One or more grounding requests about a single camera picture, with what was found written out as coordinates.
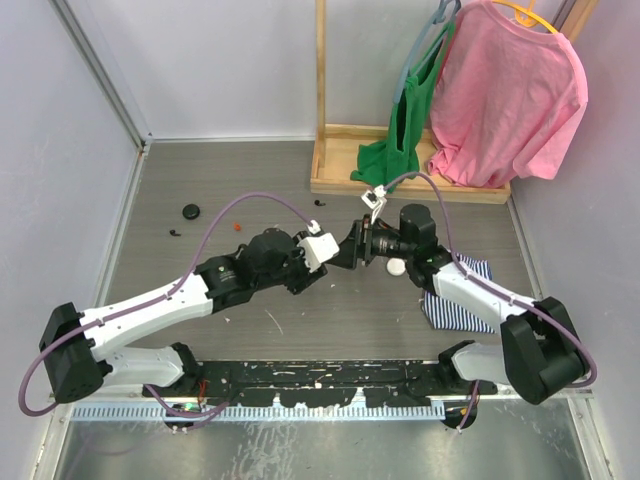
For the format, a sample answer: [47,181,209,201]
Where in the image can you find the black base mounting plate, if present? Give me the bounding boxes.
[156,360,473,408]

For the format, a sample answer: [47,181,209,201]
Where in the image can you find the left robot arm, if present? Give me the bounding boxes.
[39,228,339,404]

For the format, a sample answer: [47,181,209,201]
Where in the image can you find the wooden clothes rack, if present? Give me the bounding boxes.
[310,1,599,205]

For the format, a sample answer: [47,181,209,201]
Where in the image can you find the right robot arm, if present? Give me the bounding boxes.
[330,204,595,405]

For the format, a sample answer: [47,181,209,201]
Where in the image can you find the white cable duct strip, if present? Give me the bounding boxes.
[70,401,446,422]

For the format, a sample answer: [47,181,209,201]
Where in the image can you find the yellow hanger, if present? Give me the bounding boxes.
[493,0,558,34]

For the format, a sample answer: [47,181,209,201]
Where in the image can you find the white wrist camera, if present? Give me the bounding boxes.
[297,220,340,273]
[361,184,387,223]

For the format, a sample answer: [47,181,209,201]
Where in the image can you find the white earbud charging case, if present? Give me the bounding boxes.
[386,258,406,277]

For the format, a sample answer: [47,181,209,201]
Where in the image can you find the blue-grey hanger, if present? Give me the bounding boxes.
[394,0,462,104]

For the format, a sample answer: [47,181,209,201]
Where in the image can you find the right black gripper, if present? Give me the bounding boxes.
[327,214,414,270]

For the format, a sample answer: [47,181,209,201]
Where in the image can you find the blue striped cloth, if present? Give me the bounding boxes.
[422,254,494,334]

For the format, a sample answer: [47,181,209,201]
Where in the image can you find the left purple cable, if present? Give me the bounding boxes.
[18,192,316,417]

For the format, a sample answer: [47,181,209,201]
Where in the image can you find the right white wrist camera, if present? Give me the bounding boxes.
[361,184,387,223]

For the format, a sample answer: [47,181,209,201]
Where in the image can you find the green tank top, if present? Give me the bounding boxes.
[350,20,456,187]

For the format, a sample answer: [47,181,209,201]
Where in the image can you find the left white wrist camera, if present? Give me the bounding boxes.
[297,220,340,273]

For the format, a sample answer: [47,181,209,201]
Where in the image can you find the pink t-shirt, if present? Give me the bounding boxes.
[426,1,588,188]

